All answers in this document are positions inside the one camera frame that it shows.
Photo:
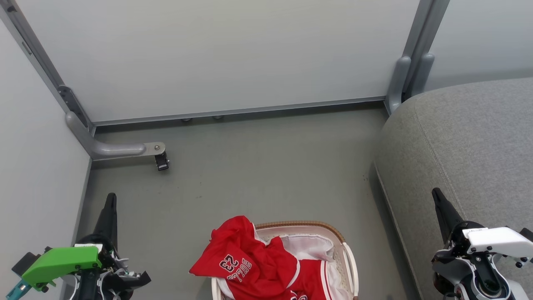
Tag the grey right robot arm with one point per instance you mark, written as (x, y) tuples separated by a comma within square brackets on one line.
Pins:
[(466, 279)]

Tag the grey partition corner post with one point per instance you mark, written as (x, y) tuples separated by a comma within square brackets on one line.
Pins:
[(37, 54)]

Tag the red shorts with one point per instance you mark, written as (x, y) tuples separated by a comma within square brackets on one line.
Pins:
[(310, 279)]

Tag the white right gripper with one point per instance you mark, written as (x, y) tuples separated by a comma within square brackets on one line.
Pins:
[(495, 239)]

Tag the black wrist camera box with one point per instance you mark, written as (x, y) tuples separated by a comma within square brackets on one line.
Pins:
[(527, 234), (24, 263)]

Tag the white laundry basket brown rim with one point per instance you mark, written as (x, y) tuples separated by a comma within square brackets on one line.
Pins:
[(352, 266)]

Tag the red basketball jersey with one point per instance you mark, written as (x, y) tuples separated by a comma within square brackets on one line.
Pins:
[(241, 250)]

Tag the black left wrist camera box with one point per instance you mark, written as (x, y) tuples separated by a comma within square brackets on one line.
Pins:
[(24, 263)]

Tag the white basket liner cloth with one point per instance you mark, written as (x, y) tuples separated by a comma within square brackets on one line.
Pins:
[(308, 246)]

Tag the black caster wheel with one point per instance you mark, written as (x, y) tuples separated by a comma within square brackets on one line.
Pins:
[(161, 162)]

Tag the grey double partition post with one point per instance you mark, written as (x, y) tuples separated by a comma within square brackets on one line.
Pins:
[(412, 54)]

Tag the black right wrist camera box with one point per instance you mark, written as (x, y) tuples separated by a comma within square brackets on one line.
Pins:
[(527, 234)]

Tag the grey fabric sofa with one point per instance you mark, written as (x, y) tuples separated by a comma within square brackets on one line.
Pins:
[(458, 146)]

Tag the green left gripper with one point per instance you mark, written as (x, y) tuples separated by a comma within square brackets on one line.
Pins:
[(62, 262)]

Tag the grey partition support foot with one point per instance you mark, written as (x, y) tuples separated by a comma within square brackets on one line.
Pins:
[(112, 149)]

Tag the grey partition bottom rail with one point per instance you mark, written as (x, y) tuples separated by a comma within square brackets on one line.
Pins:
[(250, 111)]

